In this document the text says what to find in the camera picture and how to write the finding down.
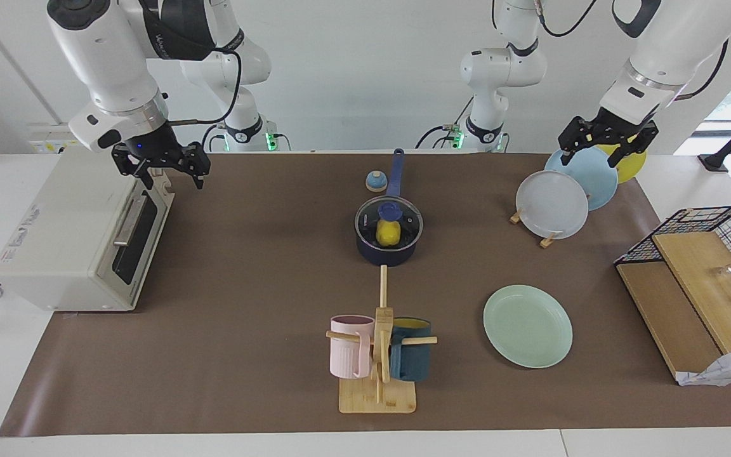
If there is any glass lid with blue knob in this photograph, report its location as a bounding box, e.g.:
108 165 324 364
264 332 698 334
355 195 425 251

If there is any yellow plate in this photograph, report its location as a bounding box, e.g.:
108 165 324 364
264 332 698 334
588 135 647 185

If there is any light blue plate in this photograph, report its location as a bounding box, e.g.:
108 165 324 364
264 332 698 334
544 144 619 211

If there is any grey plate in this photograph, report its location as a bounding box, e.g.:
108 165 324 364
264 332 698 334
516 170 589 240

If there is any wooden plate rack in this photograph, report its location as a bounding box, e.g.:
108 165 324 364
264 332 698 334
510 206 560 249

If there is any green plate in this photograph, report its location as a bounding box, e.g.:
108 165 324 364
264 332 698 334
483 284 574 369

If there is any dark blue pot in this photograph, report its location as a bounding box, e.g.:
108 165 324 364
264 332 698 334
354 149 425 267

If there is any white power strip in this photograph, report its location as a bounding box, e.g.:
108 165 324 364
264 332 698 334
28 123 96 154

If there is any white toaster oven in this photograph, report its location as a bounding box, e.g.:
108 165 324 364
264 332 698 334
0 146 176 312

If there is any light wooden board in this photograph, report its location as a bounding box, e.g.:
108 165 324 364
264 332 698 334
652 231 731 355

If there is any brown wooden board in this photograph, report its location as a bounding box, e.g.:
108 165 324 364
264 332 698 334
616 262 725 381

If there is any brown table mat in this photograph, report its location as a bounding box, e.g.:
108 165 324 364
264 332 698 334
0 152 731 437

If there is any pink ribbed mug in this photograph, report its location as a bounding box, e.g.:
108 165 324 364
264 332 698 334
330 315 375 380

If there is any wooden mug rack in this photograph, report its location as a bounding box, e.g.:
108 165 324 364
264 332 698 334
326 265 438 414

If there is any white checked cloth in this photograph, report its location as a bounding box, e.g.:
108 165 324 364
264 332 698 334
676 345 731 387

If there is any dark teal mug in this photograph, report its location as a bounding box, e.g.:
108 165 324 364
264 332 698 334
390 317 432 382

